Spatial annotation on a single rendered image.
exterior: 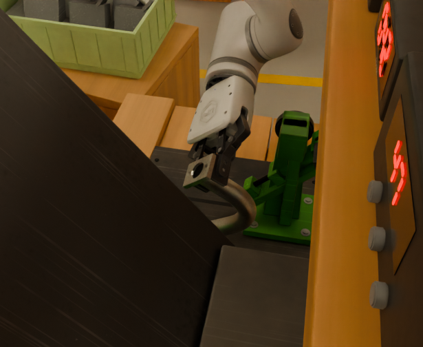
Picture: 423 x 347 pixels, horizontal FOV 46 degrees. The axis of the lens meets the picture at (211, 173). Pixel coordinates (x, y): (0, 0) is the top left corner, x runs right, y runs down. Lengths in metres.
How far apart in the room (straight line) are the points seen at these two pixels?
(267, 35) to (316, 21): 2.92
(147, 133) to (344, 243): 1.06
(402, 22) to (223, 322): 0.37
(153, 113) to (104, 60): 0.40
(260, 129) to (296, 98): 1.61
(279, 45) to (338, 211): 0.53
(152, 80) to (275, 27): 0.95
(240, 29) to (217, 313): 0.45
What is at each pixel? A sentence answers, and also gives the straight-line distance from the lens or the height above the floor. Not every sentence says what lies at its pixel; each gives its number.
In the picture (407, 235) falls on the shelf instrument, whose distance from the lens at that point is 0.22.
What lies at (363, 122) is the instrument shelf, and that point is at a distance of 0.35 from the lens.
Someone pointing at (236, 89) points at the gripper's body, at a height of 1.31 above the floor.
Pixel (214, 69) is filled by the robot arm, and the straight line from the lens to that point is 0.79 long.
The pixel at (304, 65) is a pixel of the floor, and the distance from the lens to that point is 3.22.
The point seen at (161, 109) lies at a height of 0.90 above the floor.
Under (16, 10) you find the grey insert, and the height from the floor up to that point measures 0.85.
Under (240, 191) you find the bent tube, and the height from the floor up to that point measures 1.21.
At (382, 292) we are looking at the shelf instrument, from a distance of 0.24.
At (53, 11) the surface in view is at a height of 0.89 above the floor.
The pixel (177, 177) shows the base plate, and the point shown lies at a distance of 1.18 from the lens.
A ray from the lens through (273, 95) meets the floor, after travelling 2.94.
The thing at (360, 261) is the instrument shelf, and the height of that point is 1.54.
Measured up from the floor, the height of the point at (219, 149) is 1.27.
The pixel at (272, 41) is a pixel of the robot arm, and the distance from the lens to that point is 0.79.
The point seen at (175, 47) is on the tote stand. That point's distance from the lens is 1.84.
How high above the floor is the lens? 1.75
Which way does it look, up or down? 46 degrees down
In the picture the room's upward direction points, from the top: straight up
